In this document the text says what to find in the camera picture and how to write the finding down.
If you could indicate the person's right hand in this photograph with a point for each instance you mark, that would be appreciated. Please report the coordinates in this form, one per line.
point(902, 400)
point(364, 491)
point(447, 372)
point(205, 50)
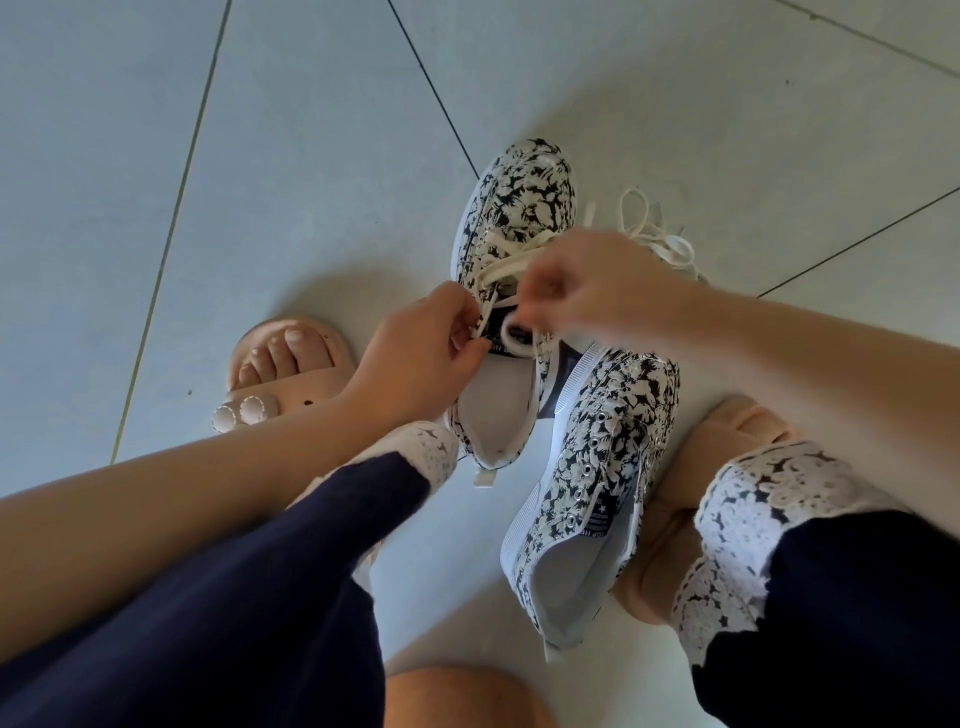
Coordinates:
point(607, 285)

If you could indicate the person's left hand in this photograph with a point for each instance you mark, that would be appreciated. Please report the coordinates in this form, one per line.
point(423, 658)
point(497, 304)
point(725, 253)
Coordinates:
point(412, 360)

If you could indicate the white shoelace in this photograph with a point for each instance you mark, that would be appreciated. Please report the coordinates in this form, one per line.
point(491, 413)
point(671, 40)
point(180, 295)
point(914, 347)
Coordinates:
point(510, 255)
point(667, 244)

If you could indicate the floral sneaker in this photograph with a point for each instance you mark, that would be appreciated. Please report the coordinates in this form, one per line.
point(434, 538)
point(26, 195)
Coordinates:
point(525, 180)
point(622, 405)

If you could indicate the person's right forearm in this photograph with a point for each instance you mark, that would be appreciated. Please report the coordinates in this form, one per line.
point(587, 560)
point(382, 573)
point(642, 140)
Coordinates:
point(847, 382)

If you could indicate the person's left forearm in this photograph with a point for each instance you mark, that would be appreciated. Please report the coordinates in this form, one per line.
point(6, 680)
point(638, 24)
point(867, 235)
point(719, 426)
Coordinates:
point(165, 495)

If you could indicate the person's left leg navy trousers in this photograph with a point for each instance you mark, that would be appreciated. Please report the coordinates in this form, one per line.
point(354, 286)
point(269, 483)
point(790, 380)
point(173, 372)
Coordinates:
point(225, 607)

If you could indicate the pink slipper with white charms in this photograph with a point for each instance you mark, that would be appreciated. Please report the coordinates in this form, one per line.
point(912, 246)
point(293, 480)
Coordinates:
point(315, 379)

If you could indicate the pink slipper with green charm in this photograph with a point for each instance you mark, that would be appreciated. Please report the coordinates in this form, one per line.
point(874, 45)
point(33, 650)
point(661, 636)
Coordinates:
point(690, 457)

